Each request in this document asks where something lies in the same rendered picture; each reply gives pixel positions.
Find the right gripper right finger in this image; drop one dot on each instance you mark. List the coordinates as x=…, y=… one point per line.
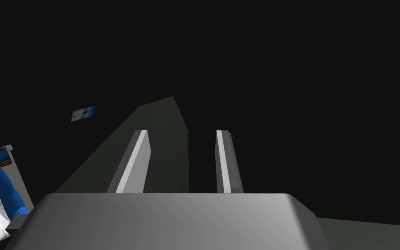
x=226, y=166

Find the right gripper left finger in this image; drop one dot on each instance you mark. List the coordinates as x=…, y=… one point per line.
x=134, y=166

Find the blue and white wall picture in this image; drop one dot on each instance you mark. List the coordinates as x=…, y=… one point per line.
x=83, y=113

